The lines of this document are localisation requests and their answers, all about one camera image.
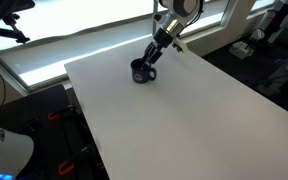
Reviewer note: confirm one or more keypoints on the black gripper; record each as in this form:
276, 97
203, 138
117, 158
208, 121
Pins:
160, 40

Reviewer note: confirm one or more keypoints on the dark teal mug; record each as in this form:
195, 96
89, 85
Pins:
140, 76

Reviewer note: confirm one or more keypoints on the grey window sill ledge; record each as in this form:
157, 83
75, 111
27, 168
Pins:
84, 43

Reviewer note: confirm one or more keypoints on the white power adapter box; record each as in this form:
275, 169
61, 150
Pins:
239, 50

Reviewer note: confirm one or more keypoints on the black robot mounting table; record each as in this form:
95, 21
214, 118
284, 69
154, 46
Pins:
34, 103

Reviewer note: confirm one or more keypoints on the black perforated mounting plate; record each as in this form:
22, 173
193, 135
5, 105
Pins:
50, 143

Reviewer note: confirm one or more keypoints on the grey padded chair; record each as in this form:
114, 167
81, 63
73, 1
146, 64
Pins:
284, 73

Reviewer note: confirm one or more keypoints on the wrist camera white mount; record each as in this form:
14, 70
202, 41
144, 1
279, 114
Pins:
181, 48

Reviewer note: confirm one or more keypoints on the black camera tripod mount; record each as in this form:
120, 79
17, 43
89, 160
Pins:
4, 31

